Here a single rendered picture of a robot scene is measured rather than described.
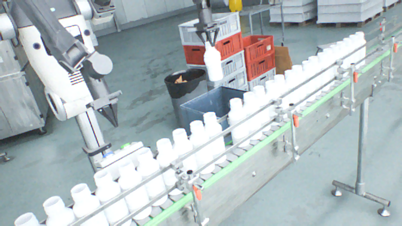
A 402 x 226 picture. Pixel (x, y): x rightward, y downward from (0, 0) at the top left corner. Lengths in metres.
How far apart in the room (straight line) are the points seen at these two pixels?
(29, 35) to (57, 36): 0.35
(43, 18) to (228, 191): 0.72
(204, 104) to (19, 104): 3.13
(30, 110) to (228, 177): 3.73
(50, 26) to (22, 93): 3.52
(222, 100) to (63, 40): 1.10
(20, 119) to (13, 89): 0.40
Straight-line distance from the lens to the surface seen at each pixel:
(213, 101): 1.74
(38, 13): 0.88
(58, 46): 0.91
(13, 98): 4.43
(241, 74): 3.68
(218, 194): 0.96
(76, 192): 0.77
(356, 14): 7.26
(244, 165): 1.01
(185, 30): 3.35
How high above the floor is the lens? 1.55
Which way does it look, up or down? 24 degrees down
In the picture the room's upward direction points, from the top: 11 degrees counter-clockwise
